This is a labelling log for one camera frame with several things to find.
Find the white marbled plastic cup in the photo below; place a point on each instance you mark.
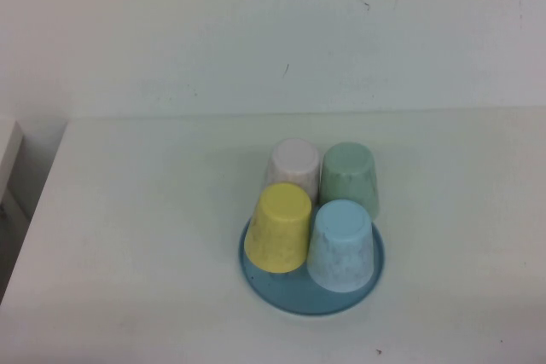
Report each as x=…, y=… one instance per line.
x=294, y=163

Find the blue round cup stand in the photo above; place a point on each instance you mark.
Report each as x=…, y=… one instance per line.
x=298, y=298

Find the light blue marbled plastic cup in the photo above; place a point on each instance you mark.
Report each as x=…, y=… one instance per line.
x=341, y=249

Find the green marbled plastic cup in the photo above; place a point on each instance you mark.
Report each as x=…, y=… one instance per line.
x=352, y=176

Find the yellow marbled plastic cup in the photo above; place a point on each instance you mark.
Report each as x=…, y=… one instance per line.
x=279, y=232

